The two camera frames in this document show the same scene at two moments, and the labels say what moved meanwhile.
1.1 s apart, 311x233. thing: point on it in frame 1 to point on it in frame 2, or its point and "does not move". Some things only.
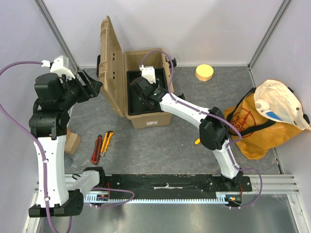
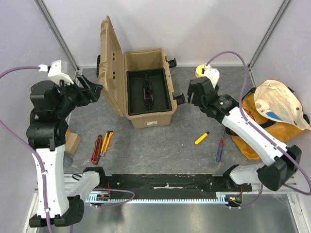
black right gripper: (146, 96) to (197, 92)
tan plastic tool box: (114, 63) does not move
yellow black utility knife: (106, 143) does not move
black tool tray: (136, 104) does not move
